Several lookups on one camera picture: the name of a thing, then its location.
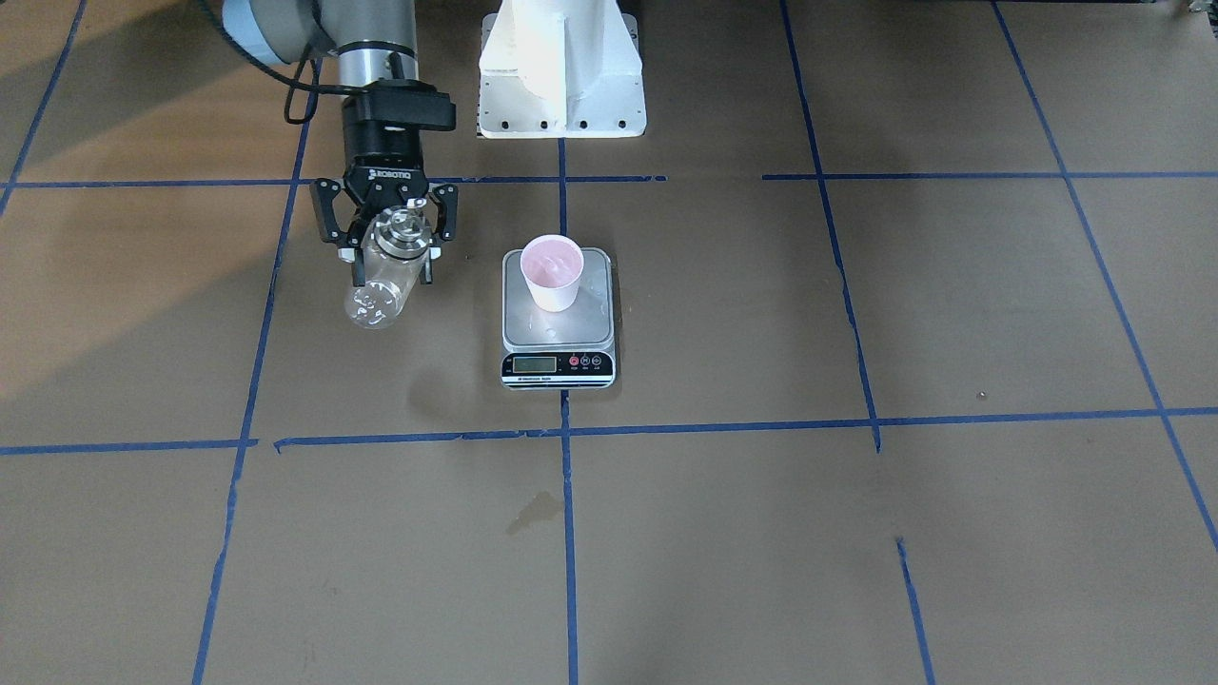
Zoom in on pink plastic cup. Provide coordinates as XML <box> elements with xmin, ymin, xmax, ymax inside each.
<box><xmin>521</xmin><ymin>234</ymin><xmax>583</xmax><ymax>313</ymax></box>

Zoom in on blue tape grid lines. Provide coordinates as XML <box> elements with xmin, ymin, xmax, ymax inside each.
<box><xmin>1</xmin><ymin>1</ymin><xmax>1217</xmax><ymax>684</ymax></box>

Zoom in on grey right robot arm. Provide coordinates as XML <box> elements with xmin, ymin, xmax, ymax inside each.
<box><xmin>209</xmin><ymin>1</ymin><xmax>458</xmax><ymax>286</ymax></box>

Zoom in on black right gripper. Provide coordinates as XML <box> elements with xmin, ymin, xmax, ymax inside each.
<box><xmin>311</xmin><ymin>80</ymin><xmax>460</xmax><ymax>286</ymax></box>

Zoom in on digital kitchen scale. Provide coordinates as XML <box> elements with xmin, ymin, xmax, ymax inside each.
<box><xmin>501</xmin><ymin>247</ymin><xmax>619</xmax><ymax>390</ymax></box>

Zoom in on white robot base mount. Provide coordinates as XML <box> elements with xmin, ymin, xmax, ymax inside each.
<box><xmin>476</xmin><ymin>1</ymin><xmax>648</xmax><ymax>140</ymax></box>

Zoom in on glass sauce dispenser bottle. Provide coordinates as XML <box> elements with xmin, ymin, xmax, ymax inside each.
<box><xmin>343</xmin><ymin>199</ymin><xmax>432</xmax><ymax>330</ymax></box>

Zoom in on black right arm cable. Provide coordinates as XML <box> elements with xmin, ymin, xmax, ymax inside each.
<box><xmin>195</xmin><ymin>0</ymin><xmax>353</xmax><ymax>126</ymax></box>

